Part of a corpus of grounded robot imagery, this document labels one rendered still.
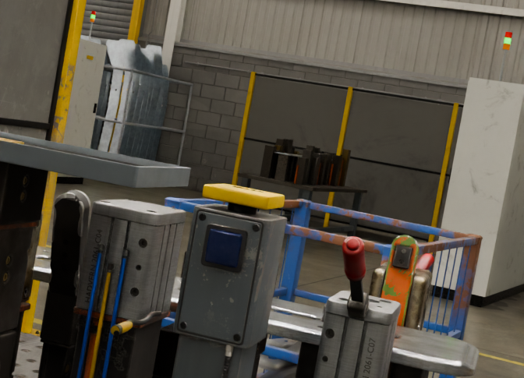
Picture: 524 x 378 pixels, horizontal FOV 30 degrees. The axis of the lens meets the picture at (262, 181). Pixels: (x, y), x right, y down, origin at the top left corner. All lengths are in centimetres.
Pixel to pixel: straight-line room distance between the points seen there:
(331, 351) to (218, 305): 19
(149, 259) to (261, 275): 22
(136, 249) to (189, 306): 20
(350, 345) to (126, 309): 24
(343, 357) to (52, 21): 393
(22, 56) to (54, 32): 27
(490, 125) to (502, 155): 29
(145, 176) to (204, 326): 14
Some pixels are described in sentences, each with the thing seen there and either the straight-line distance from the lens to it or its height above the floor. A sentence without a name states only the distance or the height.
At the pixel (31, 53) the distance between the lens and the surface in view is 469.
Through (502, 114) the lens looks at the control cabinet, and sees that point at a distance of 889.
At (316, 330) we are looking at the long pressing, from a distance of 111.
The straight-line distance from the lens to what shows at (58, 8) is 483.
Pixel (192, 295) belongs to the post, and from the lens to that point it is 85.
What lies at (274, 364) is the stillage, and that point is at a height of 41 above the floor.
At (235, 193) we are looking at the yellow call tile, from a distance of 83.
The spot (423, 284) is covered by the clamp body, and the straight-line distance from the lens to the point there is 131.
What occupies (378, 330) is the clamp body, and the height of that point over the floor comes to 104.
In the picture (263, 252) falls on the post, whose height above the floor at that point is 111.
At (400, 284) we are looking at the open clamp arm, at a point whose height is 105.
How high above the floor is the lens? 121
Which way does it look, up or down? 3 degrees down
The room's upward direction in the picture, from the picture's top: 10 degrees clockwise
